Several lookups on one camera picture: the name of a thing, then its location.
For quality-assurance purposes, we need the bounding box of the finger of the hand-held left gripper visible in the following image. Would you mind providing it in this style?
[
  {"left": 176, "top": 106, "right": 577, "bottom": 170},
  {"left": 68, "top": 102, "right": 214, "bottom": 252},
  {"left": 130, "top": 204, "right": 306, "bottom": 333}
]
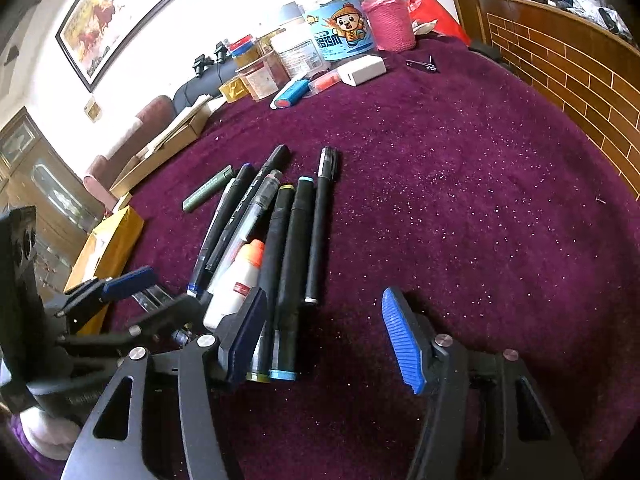
[
  {"left": 54, "top": 266, "right": 157, "bottom": 318},
  {"left": 57, "top": 294, "right": 205, "bottom": 361}
]

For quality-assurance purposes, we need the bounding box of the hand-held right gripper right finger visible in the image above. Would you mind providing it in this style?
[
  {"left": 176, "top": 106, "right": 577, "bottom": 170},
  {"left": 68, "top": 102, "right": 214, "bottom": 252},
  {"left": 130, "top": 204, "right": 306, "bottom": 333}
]
[{"left": 382, "top": 287, "right": 583, "bottom": 480}]

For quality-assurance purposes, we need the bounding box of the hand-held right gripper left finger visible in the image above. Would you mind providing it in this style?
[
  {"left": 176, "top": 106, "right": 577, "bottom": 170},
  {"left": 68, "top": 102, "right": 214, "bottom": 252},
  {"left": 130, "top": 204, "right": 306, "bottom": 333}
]
[{"left": 60, "top": 287, "right": 268, "bottom": 480}]

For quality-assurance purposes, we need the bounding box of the transparent plastic pen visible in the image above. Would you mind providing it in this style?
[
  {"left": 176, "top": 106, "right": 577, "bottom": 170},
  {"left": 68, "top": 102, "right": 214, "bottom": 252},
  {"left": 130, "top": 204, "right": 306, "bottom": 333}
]
[{"left": 131, "top": 284, "right": 178, "bottom": 313}]

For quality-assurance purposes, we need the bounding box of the yellow box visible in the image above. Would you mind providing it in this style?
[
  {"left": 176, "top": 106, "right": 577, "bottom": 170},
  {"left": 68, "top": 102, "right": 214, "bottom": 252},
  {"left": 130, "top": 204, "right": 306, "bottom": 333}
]
[{"left": 64, "top": 205, "right": 146, "bottom": 336}]

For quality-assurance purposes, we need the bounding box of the white glue bottle orange cap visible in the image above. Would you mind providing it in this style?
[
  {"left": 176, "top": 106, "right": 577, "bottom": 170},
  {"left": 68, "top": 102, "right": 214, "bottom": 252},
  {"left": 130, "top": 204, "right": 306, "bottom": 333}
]
[{"left": 201, "top": 238, "right": 266, "bottom": 333}]

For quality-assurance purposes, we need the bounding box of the black marker blue end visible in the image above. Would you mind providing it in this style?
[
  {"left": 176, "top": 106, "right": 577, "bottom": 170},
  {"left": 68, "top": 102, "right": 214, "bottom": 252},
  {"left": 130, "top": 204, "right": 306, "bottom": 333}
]
[{"left": 268, "top": 175, "right": 317, "bottom": 382}]

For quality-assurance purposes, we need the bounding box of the green-capped black marker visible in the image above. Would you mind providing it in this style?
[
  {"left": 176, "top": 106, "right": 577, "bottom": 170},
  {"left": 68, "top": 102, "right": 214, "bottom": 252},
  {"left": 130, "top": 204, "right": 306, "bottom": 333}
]
[{"left": 244, "top": 184, "right": 297, "bottom": 385}]

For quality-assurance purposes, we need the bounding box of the black pen with blue tip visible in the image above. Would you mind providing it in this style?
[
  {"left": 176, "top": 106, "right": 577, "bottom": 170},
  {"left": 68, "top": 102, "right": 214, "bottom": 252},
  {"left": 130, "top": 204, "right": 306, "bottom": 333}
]
[{"left": 186, "top": 161, "right": 257, "bottom": 297}]

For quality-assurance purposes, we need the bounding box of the green pen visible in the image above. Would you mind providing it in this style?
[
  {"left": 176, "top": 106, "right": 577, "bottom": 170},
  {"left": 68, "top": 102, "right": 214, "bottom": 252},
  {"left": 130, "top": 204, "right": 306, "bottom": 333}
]
[{"left": 181, "top": 164, "right": 237, "bottom": 213}]

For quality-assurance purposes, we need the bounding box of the clear barrel pen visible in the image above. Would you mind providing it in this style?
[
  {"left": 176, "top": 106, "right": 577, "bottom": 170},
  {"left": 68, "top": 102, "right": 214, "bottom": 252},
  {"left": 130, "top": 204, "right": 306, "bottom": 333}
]
[{"left": 207, "top": 169, "right": 285, "bottom": 296}]

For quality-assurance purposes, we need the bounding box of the slim black gel pen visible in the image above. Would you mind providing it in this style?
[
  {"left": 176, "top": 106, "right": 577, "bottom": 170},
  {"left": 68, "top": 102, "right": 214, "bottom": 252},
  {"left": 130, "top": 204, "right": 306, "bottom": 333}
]
[{"left": 303, "top": 146, "right": 341, "bottom": 307}]

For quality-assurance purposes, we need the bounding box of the black marker with white print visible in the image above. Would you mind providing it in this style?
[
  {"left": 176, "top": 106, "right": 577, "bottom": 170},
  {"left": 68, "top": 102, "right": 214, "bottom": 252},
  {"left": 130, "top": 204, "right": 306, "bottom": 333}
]
[{"left": 204, "top": 144, "right": 292, "bottom": 281}]

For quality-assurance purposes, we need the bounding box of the cardboard box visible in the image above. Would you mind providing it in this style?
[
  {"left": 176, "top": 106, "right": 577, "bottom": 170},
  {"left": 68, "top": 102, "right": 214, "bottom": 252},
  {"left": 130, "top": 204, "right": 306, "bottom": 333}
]
[{"left": 110, "top": 95, "right": 213, "bottom": 198}]

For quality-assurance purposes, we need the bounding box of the wooden cabinet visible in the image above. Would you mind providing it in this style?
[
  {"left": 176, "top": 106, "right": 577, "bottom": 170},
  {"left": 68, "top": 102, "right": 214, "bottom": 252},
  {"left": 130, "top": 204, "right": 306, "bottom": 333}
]
[{"left": 0, "top": 107, "right": 106, "bottom": 301}]

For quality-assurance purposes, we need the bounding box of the pink brown armchair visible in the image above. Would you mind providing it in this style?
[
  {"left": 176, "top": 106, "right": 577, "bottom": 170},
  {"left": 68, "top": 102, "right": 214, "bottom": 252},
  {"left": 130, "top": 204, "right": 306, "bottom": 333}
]
[{"left": 82, "top": 95, "right": 176, "bottom": 211}]

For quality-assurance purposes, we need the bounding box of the clear jar with reddish contents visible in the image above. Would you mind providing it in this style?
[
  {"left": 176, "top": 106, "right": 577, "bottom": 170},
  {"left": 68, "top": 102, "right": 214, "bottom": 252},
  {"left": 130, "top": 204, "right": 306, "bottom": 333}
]
[{"left": 235, "top": 52, "right": 291, "bottom": 102}]

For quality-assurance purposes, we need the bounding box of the blue and white lighter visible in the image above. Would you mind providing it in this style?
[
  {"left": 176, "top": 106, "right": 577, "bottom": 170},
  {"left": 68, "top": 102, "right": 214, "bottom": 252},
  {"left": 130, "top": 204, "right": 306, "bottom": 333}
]
[{"left": 270, "top": 80, "right": 311, "bottom": 111}]

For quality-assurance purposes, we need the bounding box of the yellow blue jar red lid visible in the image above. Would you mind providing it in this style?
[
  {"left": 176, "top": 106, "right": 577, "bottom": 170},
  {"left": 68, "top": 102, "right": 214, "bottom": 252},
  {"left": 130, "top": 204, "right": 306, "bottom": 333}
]
[{"left": 227, "top": 35, "right": 273, "bottom": 68}]

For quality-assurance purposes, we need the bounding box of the framed painting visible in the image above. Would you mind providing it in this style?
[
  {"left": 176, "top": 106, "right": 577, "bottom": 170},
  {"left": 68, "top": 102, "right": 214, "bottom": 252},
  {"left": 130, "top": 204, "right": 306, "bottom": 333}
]
[{"left": 55, "top": 0, "right": 231, "bottom": 93}]

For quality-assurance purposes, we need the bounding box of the orange small case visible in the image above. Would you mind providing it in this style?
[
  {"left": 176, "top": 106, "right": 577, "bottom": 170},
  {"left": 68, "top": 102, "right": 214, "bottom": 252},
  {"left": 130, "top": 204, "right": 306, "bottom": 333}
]
[{"left": 307, "top": 70, "right": 343, "bottom": 96}]

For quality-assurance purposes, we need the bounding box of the white charger box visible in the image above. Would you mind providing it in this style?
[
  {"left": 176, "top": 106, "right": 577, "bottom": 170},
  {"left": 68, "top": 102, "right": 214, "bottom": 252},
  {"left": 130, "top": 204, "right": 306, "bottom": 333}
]
[{"left": 336, "top": 55, "right": 388, "bottom": 87}]

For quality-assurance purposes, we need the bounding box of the white labelled jar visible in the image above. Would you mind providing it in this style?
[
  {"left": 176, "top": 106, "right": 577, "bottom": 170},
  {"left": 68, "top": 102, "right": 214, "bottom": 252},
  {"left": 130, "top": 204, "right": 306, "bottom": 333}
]
[{"left": 272, "top": 25, "right": 326, "bottom": 81}]

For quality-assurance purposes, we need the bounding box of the wooden brick pattern counter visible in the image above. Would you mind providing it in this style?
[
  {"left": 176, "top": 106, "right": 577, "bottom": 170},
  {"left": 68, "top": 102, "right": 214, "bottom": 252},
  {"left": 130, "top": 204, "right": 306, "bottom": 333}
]
[{"left": 442, "top": 0, "right": 640, "bottom": 196}]

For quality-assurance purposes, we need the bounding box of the jar with blue lid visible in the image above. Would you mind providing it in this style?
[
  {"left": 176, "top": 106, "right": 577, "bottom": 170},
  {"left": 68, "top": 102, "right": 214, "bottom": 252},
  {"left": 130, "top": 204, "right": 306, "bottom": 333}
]
[{"left": 277, "top": 2, "right": 306, "bottom": 31}]

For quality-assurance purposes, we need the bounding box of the pink bottle with knit sleeve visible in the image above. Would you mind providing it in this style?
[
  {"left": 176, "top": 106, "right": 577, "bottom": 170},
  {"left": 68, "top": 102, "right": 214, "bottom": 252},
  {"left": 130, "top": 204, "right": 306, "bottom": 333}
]
[{"left": 359, "top": 0, "right": 418, "bottom": 53}]

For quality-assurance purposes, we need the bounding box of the blue cartoon print jar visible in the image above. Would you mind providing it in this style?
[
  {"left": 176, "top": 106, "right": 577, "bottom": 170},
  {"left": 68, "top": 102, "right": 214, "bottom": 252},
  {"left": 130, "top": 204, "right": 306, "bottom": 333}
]
[{"left": 297, "top": 0, "right": 378, "bottom": 63}]

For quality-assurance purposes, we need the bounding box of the red bag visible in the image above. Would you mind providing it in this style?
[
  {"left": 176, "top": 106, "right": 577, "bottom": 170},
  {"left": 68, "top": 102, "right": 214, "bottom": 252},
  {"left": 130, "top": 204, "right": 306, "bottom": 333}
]
[{"left": 407, "top": 0, "right": 471, "bottom": 46}]

